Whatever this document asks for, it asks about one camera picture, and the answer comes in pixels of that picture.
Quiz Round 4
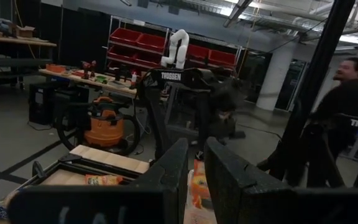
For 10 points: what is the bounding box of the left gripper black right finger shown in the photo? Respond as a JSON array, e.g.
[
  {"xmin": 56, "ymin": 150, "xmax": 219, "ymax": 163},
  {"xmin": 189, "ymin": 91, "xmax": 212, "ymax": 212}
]
[{"xmin": 204, "ymin": 136, "xmax": 358, "ymax": 224}]

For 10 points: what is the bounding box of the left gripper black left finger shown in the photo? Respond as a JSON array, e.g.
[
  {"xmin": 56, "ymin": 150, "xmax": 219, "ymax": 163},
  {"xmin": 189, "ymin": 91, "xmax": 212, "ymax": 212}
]
[{"xmin": 7, "ymin": 138, "xmax": 189, "ymax": 224}]

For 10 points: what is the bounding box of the orange Maruchan ramen packet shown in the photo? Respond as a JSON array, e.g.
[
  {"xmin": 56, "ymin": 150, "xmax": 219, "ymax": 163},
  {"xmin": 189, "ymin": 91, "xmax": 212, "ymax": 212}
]
[
  {"xmin": 191, "ymin": 159, "xmax": 213, "ymax": 210},
  {"xmin": 85, "ymin": 174, "xmax": 124, "ymax": 187}
]

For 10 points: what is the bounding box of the clear plastic bin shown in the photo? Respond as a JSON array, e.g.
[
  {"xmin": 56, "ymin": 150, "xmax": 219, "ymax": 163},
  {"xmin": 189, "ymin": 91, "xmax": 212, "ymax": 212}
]
[{"xmin": 183, "ymin": 169, "xmax": 219, "ymax": 224}]

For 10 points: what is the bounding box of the black table clamp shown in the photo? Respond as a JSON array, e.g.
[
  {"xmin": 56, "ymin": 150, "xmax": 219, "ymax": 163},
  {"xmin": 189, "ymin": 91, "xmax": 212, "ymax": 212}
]
[{"xmin": 32, "ymin": 160, "xmax": 46, "ymax": 178}]

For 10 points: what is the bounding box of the black computer tower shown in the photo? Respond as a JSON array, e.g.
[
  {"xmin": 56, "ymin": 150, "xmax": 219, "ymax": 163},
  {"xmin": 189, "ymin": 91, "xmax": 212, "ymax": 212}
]
[{"xmin": 28, "ymin": 82, "xmax": 57, "ymax": 125}]

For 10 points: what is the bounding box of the white concrete pillar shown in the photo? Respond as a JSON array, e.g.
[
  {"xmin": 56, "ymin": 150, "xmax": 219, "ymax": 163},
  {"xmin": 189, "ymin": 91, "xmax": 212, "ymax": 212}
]
[{"xmin": 255, "ymin": 40, "xmax": 307, "ymax": 111}]

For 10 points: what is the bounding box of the person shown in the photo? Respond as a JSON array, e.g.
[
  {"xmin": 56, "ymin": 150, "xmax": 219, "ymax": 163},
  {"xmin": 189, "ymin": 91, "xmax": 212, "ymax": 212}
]
[{"xmin": 311, "ymin": 57, "xmax": 358, "ymax": 159}]

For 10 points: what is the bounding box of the orange tray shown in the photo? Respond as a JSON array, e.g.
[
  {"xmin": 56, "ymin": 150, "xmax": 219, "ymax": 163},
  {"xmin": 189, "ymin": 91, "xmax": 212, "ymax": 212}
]
[{"xmin": 45, "ymin": 63, "xmax": 67, "ymax": 74}]

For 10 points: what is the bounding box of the red plastic storage bin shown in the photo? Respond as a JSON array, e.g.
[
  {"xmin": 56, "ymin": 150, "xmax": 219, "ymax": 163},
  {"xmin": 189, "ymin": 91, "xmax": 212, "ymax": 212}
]
[
  {"xmin": 107, "ymin": 45, "xmax": 136, "ymax": 62},
  {"xmin": 132, "ymin": 51, "xmax": 163, "ymax": 68},
  {"xmin": 136, "ymin": 32, "xmax": 167, "ymax": 53},
  {"xmin": 186, "ymin": 43, "xmax": 211, "ymax": 62},
  {"xmin": 208, "ymin": 49, "xmax": 236, "ymax": 66},
  {"xmin": 109, "ymin": 27, "xmax": 142, "ymax": 46}
]

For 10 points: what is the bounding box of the rolling wood-top workbench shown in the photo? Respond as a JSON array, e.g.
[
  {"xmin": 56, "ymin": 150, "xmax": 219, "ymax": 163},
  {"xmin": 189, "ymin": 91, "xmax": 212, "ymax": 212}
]
[{"xmin": 0, "ymin": 32, "xmax": 58, "ymax": 111}]

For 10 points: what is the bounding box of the metal shelf rack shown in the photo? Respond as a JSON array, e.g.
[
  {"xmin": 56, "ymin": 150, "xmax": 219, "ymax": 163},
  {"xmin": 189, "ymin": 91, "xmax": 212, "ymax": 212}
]
[{"xmin": 106, "ymin": 15, "xmax": 242, "ymax": 72}]

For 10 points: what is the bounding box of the cardboard box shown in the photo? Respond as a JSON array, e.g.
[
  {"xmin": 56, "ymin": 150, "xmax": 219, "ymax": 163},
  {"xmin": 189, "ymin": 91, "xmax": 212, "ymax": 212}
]
[{"xmin": 15, "ymin": 26, "xmax": 36, "ymax": 39}]

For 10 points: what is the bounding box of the red cordless drill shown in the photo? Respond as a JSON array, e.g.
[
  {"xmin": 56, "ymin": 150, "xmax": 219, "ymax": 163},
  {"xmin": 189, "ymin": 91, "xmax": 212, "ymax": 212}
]
[{"xmin": 81, "ymin": 60, "xmax": 98, "ymax": 80}]

